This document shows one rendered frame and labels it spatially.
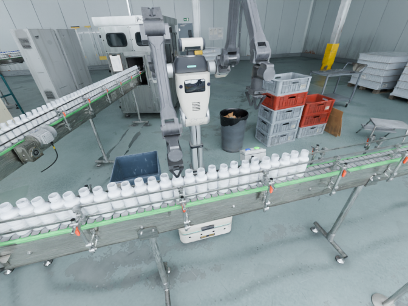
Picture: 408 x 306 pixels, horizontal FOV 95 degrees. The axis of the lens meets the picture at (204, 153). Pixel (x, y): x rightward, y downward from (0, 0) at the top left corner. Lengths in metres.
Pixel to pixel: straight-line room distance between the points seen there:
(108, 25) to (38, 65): 2.66
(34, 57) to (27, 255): 5.80
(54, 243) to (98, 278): 0.99
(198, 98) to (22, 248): 1.21
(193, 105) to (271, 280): 1.54
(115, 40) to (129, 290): 4.13
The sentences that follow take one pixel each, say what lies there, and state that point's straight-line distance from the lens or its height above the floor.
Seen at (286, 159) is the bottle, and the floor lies 1.14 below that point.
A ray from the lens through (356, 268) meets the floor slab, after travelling 2.29.
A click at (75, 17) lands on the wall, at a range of 13.16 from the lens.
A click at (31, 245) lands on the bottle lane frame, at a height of 0.95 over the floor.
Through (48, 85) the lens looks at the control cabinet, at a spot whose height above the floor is 0.63.
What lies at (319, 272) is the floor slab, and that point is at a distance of 2.11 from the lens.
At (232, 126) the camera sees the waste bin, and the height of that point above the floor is 0.50.
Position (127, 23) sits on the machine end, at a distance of 4.47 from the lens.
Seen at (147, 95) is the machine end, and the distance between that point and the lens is 4.63.
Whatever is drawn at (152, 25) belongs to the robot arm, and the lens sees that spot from 0.86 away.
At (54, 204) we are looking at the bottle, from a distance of 1.05.
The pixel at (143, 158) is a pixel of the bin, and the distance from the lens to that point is 1.57.
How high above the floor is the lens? 1.74
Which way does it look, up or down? 33 degrees down
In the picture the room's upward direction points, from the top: 2 degrees counter-clockwise
